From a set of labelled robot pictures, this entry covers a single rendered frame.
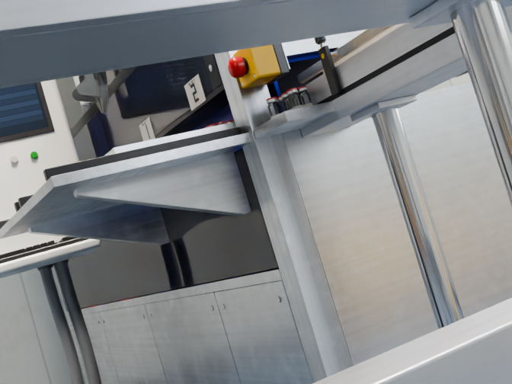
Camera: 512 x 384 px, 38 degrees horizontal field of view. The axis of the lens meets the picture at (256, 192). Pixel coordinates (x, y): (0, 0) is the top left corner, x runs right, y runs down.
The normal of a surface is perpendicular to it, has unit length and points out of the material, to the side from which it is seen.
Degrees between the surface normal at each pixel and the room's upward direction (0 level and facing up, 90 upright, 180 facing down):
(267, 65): 90
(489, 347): 90
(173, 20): 180
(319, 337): 90
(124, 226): 90
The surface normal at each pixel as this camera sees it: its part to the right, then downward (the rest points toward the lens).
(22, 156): 0.35, -0.16
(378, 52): -0.85, 0.23
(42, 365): 0.68, -0.25
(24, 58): 0.29, 0.96
